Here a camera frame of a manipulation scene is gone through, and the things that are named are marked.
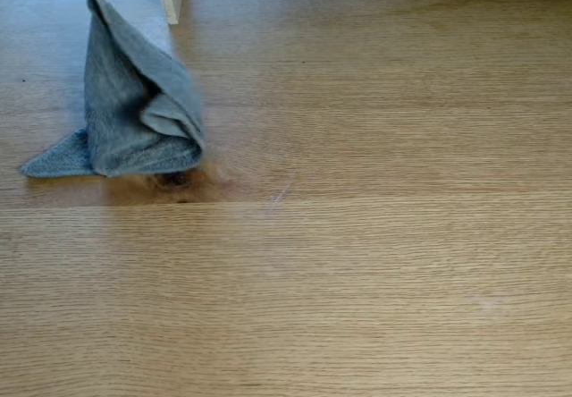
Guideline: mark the grey terry cloth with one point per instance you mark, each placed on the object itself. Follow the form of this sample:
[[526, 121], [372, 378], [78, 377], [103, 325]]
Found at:
[[125, 102]]

